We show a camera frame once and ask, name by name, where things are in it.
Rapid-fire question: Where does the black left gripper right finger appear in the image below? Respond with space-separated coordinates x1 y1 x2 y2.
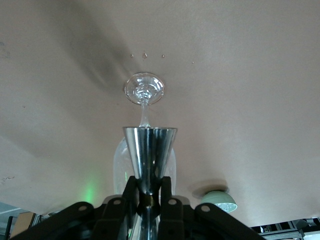
158 176 266 240

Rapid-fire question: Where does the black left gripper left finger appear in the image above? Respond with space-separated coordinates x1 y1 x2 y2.
9 176 140 240

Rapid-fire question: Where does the clear ice cubes pile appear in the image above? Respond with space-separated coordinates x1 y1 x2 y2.
214 201 238 213

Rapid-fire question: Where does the shiny metal jigger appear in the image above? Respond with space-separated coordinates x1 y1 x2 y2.
122 126 178 240

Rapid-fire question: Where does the clear stemmed wine glass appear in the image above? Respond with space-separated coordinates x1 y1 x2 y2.
113 71 179 198

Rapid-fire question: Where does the green round bowl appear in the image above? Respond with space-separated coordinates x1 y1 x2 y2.
200 190 239 214

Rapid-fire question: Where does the brown cardboard box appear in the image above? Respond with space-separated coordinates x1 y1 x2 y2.
9 211 35 238

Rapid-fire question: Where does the brown table mat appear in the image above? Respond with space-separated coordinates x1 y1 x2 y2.
0 0 320 226

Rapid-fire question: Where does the dark metal shelf frame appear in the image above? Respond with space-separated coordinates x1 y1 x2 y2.
249 217 320 240

